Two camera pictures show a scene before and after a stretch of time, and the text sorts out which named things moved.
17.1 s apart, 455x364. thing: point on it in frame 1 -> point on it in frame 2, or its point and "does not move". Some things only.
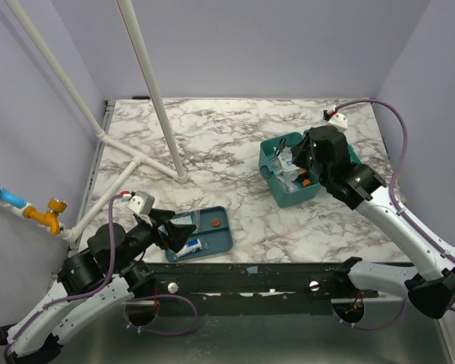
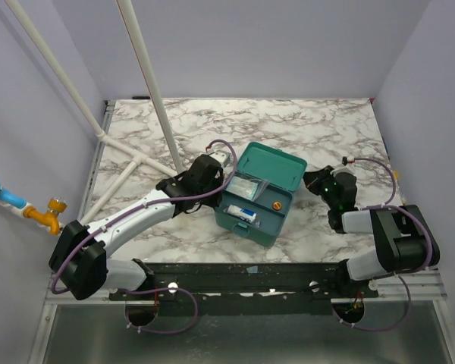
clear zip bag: [196, 216] -> [254, 187]
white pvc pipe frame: [179, 175] does not move
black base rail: [252, 289] does not move
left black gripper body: [144, 236] -> [211, 199]
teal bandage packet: [183, 218] -> [242, 187]
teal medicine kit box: [268, 143] -> [256, 197]
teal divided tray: [214, 231] -> [271, 206]
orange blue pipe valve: [23, 208] does not move
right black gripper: [301, 152] -> [318, 180]
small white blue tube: [192, 246] -> [242, 213]
